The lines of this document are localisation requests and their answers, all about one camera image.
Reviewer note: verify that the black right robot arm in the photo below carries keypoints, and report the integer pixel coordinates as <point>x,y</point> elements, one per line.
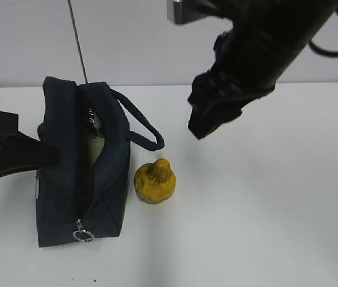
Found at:
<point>266,38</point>

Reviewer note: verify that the dark blue insulated lunch bag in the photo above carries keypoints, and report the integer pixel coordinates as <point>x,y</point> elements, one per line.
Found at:
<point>75,203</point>

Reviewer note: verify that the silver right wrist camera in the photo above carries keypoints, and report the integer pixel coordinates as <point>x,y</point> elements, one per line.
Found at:
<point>182,12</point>

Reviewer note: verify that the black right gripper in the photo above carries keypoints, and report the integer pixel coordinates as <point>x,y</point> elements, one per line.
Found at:
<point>216,96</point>

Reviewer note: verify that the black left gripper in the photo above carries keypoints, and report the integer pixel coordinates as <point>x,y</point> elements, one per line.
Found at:
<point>19,152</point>

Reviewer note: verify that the green lidded glass food container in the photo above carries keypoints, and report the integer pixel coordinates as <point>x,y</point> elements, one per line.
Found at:
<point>93,149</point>

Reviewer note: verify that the yellow toy pumpkin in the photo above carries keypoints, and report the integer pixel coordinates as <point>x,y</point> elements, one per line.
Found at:
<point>155,182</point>

